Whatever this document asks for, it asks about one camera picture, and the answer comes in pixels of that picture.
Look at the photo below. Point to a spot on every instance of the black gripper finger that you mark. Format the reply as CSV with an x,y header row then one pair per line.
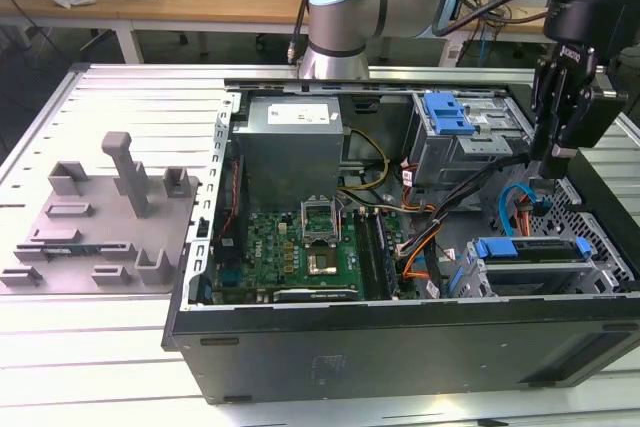
x,y
575,122
547,107

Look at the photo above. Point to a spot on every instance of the hard disk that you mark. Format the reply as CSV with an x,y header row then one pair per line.
x,y
540,247

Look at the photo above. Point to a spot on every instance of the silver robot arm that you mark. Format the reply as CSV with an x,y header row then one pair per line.
x,y
345,7

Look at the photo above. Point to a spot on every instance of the grey metal disk bay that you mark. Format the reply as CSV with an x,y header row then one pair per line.
x,y
602,277

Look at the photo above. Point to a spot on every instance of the wooden desk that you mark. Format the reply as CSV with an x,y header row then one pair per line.
x,y
200,2
530,34

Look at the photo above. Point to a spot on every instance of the blue plastic drive latch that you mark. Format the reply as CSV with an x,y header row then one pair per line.
x,y
445,114

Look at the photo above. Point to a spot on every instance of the grey metal drive cage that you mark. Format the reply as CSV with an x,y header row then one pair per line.
x,y
450,157

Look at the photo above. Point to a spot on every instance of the black RAM stick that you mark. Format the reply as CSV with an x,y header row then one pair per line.
x,y
367,257
387,257

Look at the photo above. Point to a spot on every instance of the grey power supply box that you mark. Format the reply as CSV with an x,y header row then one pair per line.
x,y
285,157

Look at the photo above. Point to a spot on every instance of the CPU socket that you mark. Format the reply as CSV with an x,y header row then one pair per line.
x,y
322,262

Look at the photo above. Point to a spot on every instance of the black open PC case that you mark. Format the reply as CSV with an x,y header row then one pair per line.
x,y
400,357

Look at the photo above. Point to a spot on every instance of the black graphics card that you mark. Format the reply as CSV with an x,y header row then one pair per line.
x,y
315,295

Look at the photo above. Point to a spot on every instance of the green motherboard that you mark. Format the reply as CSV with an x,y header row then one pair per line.
x,y
270,257

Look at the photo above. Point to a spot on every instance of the black case fan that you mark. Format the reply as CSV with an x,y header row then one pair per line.
x,y
239,232

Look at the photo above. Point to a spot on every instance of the grey parts rack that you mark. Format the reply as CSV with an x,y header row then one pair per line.
x,y
90,267

